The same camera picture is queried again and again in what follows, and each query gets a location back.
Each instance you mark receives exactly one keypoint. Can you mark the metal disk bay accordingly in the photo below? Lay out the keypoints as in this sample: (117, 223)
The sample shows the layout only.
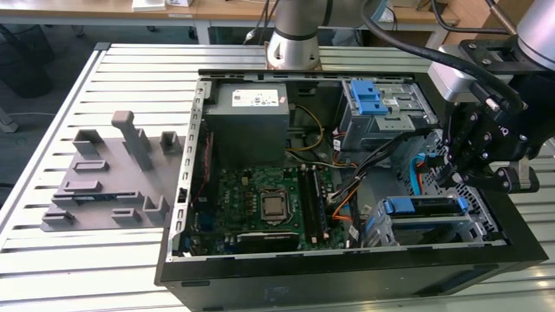
(434, 220)

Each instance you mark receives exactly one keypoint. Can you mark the black mesh waste bin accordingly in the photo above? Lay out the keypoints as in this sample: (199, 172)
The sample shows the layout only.
(25, 65)

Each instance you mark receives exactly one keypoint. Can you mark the black graphics card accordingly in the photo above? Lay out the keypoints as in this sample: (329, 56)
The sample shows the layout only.
(267, 242)

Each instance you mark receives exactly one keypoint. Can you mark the RAM stick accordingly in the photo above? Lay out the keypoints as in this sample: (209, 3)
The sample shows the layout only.
(323, 208)
(93, 197)

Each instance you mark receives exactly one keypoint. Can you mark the grey power supply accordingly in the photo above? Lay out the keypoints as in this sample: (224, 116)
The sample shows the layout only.
(247, 136)

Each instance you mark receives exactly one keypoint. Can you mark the white stand foot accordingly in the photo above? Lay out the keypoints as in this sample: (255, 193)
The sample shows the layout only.
(8, 122)

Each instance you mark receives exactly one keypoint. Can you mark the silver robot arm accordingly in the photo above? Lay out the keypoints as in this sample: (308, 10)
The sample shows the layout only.
(295, 48)

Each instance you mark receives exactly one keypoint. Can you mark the white labelled box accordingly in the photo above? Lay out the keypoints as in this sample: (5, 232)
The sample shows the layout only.
(180, 2)

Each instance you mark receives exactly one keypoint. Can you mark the grey metal drive cage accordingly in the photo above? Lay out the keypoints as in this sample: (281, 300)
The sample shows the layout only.
(389, 123)

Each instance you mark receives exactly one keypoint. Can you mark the CPU socket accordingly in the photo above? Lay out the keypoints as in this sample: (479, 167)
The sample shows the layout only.
(261, 208)

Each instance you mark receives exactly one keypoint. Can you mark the black RAM slot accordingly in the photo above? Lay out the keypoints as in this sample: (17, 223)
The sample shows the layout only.
(307, 204)

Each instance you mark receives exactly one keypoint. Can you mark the silver CPU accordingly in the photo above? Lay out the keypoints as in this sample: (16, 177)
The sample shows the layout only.
(272, 206)

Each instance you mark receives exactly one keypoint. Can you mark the grey parts rack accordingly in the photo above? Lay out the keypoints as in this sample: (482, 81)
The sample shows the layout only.
(112, 169)

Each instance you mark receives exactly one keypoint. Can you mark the hard disk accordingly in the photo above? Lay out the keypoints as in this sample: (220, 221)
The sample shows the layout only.
(399, 206)

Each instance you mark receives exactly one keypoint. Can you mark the green motherboard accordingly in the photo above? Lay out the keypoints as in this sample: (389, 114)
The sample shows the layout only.
(236, 182)

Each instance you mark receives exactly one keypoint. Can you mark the black PC case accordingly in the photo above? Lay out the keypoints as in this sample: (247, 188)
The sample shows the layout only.
(303, 279)

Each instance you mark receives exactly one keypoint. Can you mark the blue plastic drive latch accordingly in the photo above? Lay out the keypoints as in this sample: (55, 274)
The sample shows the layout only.
(365, 97)

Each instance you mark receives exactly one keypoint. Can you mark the black case fan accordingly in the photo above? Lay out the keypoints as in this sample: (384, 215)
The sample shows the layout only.
(201, 169)

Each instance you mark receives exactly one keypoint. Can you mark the brown wooden cabinet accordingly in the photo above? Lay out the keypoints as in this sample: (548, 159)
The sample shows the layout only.
(470, 14)

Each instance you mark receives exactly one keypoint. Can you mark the silver camera box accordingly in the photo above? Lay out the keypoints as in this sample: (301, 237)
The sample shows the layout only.
(451, 81)

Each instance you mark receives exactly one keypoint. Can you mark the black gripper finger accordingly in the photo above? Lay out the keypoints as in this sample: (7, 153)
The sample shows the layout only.
(468, 139)
(498, 178)

